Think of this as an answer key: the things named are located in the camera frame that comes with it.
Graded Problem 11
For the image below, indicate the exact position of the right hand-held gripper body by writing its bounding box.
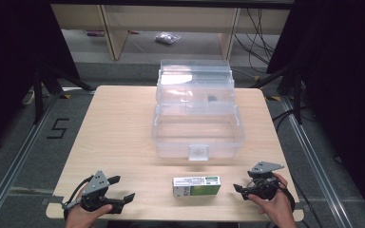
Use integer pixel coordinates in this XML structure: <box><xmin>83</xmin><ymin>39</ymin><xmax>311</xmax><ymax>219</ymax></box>
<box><xmin>241</xmin><ymin>161</ymin><xmax>285</xmax><ymax>201</ymax></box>

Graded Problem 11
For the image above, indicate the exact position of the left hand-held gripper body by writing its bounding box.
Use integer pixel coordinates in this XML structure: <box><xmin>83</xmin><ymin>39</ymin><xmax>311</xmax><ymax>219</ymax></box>
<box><xmin>81</xmin><ymin>170</ymin><xmax>125</xmax><ymax>215</ymax></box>

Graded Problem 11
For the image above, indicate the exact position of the green and white medicine box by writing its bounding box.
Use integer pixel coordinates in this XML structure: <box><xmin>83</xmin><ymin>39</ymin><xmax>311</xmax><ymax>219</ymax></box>
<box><xmin>172</xmin><ymin>176</ymin><xmax>222</xmax><ymax>198</ymax></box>

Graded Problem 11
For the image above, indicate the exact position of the clear plastic storage box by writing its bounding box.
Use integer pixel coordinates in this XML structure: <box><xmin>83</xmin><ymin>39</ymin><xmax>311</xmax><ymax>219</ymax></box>
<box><xmin>151</xmin><ymin>59</ymin><xmax>246</xmax><ymax>162</ymax></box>

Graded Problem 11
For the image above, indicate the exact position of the person's right hand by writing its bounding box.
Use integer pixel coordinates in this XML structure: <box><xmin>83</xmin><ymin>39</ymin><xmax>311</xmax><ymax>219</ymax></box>
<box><xmin>247</xmin><ymin>172</ymin><xmax>297</xmax><ymax>228</ymax></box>

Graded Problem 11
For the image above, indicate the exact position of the person's left hand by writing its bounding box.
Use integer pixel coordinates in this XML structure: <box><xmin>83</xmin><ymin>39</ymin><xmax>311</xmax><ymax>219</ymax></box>
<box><xmin>64</xmin><ymin>189</ymin><xmax>114</xmax><ymax>228</ymax></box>

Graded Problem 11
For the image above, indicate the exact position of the black metal stand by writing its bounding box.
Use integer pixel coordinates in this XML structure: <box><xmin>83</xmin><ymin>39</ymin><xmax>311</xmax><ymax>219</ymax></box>
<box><xmin>32</xmin><ymin>62</ymin><xmax>97</xmax><ymax>125</ymax></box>
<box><xmin>250</xmin><ymin>62</ymin><xmax>304</xmax><ymax>125</ymax></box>

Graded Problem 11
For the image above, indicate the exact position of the black curtain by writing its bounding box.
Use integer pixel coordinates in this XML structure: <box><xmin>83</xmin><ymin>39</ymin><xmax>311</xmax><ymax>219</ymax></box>
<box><xmin>265</xmin><ymin>0</ymin><xmax>365</xmax><ymax>220</ymax></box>
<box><xmin>0</xmin><ymin>0</ymin><xmax>81</xmax><ymax>160</ymax></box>

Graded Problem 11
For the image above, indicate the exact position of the clear plastic bag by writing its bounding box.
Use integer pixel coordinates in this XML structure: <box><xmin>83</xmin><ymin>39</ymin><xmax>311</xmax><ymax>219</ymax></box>
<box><xmin>154</xmin><ymin>31</ymin><xmax>183</xmax><ymax>46</ymax></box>

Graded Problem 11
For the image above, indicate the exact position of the wooden shelf unit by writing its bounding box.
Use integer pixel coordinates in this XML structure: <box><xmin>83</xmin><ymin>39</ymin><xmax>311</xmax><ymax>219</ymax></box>
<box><xmin>50</xmin><ymin>3</ymin><xmax>291</xmax><ymax>62</ymax></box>

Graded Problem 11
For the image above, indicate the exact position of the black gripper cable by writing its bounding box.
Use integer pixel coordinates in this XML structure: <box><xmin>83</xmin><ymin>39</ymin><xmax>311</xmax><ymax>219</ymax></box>
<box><xmin>279</xmin><ymin>186</ymin><xmax>297</xmax><ymax>213</ymax></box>
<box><xmin>63</xmin><ymin>175</ymin><xmax>95</xmax><ymax>220</ymax></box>

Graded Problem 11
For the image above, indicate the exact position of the metal floor rail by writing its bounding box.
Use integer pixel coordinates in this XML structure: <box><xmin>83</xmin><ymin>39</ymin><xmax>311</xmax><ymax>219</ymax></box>
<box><xmin>0</xmin><ymin>87</ymin><xmax>65</xmax><ymax>228</ymax></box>
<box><xmin>279</xmin><ymin>95</ymin><xmax>354</xmax><ymax>228</ymax></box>

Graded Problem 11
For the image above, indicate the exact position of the black floor cable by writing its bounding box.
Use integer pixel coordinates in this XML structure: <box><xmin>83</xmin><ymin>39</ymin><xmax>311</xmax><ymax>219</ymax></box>
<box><xmin>271</xmin><ymin>106</ymin><xmax>313</xmax><ymax>132</ymax></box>

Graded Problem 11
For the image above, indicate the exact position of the white cable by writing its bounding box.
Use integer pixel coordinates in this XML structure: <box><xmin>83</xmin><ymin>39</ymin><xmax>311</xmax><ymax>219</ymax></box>
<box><xmin>21</xmin><ymin>89</ymin><xmax>36</xmax><ymax>106</ymax></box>

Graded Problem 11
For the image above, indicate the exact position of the bundle of black floor cables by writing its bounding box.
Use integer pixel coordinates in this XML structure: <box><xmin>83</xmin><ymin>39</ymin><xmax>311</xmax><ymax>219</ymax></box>
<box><xmin>233</xmin><ymin>8</ymin><xmax>278</xmax><ymax>67</ymax></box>

